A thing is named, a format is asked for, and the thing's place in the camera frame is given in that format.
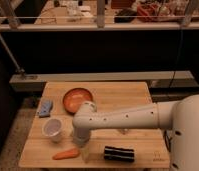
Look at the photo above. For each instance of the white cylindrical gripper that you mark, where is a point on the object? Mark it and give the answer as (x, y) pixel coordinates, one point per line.
(81, 136)

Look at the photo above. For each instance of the orange pepper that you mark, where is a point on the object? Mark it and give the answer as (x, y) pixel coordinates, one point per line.
(71, 153)

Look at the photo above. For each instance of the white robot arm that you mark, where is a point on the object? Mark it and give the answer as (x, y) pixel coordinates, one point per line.
(181, 117)

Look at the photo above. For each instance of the white ceramic cup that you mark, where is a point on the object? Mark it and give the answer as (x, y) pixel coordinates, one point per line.
(52, 129)

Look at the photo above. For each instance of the wooden table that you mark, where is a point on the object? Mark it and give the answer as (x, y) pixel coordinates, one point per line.
(149, 146)

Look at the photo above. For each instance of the black white striped cloth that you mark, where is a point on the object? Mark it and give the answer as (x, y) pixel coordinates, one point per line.
(119, 154)

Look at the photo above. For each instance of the orange plate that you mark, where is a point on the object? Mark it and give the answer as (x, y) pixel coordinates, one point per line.
(73, 99)

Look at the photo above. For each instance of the blue sponge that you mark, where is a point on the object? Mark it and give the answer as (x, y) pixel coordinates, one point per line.
(45, 108)

